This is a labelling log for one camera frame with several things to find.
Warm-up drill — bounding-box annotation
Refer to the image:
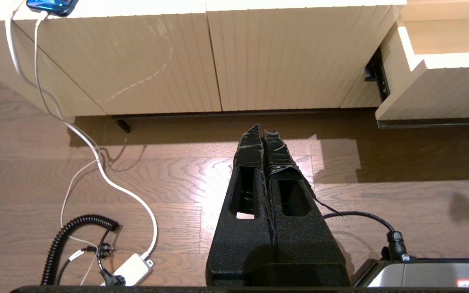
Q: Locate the thick white power cable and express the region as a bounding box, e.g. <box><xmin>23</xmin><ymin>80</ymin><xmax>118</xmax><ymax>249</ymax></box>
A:
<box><xmin>6</xmin><ymin>0</ymin><xmax>158</xmax><ymax>261</ymax></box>

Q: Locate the cream drawer with dark handle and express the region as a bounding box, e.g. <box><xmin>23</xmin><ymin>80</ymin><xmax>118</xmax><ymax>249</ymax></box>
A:
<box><xmin>375</xmin><ymin>16</ymin><xmax>469</xmax><ymax>129</ymax></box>

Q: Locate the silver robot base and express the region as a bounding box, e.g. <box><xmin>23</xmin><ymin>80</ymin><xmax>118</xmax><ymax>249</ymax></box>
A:
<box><xmin>351</xmin><ymin>258</ymin><xmax>469</xmax><ymax>287</ymax></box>

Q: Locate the thin white phone cable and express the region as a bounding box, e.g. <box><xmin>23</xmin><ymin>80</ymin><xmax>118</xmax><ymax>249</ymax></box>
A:
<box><xmin>34</xmin><ymin>11</ymin><xmax>109</xmax><ymax>285</ymax></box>

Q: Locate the long white cabinet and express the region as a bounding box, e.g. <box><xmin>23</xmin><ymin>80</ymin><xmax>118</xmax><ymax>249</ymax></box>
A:
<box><xmin>0</xmin><ymin>0</ymin><xmax>469</xmax><ymax>118</ymax></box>

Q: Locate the black coiled cable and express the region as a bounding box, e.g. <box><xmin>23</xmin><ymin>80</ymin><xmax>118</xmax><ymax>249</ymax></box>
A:
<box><xmin>40</xmin><ymin>214</ymin><xmax>120</xmax><ymax>285</ymax></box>

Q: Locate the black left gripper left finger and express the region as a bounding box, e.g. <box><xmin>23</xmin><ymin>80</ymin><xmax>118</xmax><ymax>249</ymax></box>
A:
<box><xmin>205</xmin><ymin>123</ymin><xmax>278</xmax><ymax>286</ymax></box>

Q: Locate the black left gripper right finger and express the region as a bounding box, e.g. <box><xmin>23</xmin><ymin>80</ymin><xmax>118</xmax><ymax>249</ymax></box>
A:
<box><xmin>259</xmin><ymin>129</ymin><xmax>351</xmax><ymax>286</ymax></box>

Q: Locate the black smartphone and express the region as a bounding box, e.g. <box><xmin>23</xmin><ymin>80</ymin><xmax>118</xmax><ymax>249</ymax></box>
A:
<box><xmin>26</xmin><ymin>0</ymin><xmax>79</xmax><ymax>17</ymax></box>

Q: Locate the white power adapter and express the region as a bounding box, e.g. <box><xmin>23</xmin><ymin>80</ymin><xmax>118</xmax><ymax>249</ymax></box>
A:
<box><xmin>103</xmin><ymin>253</ymin><xmax>154</xmax><ymax>286</ymax></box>

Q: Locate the black metal bracket with holes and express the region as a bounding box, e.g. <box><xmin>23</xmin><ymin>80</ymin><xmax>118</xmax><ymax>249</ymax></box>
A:
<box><xmin>364</xmin><ymin>49</ymin><xmax>390</xmax><ymax>102</ymax></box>

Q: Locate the small black plug cable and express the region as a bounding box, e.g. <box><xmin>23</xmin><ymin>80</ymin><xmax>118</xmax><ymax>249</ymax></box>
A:
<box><xmin>57</xmin><ymin>230</ymin><xmax>126</xmax><ymax>286</ymax></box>

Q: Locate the black base plug cable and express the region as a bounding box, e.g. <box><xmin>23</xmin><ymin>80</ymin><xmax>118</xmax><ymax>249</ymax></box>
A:
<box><xmin>323</xmin><ymin>211</ymin><xmax>409</xmax><ymax>261</ymax></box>

